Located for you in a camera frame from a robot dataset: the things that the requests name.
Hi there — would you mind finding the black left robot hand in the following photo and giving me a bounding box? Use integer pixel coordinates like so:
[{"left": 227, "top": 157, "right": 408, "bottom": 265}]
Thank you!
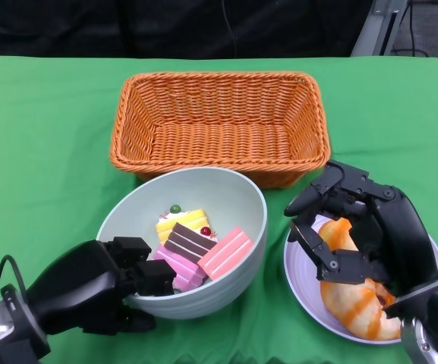
[{"left": 24, "top": 237, "right": 177, "bottom": 337}]

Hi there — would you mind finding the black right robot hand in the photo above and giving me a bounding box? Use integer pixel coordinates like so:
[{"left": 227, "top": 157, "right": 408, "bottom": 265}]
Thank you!
[{"left": 283, "top": 159, "right": 438, "bottom": 297}]

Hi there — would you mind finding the long striped orange bread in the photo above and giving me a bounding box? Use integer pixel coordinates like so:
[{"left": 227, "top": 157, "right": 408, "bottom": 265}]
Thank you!
[{"left": 317, "top": 218, "right": 360, "bottom": 255}]

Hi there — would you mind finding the ring-shaped striped orange bread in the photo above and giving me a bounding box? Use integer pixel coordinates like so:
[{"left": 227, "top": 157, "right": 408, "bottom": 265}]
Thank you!
[{"left": 320, "top": 278, "right": 402, "bottom": 340}]

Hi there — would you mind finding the yellow cake slice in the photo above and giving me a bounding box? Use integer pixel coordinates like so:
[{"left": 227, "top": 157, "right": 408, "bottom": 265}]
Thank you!
[{"left": 155, "top": 204, "right": 209, "bottom": 246}]

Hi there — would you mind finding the brown chocolate cake slice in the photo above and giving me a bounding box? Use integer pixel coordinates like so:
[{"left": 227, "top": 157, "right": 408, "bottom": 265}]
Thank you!
[{"left": 164, "top": 222, "right": 219, "bottom": 262}]

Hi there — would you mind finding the salmon pink cake slice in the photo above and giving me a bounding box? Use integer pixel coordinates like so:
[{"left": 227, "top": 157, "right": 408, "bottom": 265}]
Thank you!
[{"left": 197, "top": 226, "right": 254, "bottom": 281}]

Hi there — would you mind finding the grey round bowl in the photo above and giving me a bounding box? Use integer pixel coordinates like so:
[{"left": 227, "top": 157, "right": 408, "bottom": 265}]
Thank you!
[{"left": 96, "top": 166, "right": 269, "bottom": 322}]

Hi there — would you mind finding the white round plate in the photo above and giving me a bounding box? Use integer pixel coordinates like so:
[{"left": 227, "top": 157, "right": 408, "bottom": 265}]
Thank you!
[{"left": 282, "top": 214, "right": 438, "bottom": 346}]

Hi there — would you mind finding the orange wicker basket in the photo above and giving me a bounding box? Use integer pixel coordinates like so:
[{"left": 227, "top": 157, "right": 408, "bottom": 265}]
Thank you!
[{"left": 109, "top": 71, "right": 332, "bottom": 190}]

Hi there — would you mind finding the green tablecloth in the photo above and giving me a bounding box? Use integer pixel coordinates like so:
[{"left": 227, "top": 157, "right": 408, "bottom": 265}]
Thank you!
[{"left": 0, "top": 55, "right": 438, "bottom": 364}]

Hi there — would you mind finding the black cloth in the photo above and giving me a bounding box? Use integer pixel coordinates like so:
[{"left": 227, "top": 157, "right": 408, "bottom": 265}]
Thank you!
[{"left": 0, "top": 0, "right": 371, "bottom": 58}]

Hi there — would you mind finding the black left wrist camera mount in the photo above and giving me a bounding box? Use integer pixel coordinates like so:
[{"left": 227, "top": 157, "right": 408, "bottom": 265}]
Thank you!
[{"left": 0, "top": 284, "right": 52, "bottom": 364}]

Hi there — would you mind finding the grey aluminium frame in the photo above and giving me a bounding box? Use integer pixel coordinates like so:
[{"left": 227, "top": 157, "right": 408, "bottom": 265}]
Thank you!
[{"left": 350, "top": 0, "right": 409, "bottom": 57}]

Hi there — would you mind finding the thin black hanging cable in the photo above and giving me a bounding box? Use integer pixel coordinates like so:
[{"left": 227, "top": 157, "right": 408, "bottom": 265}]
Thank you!
[{"left": 222, "top": 0, "right": 239, "bottom": 58}]

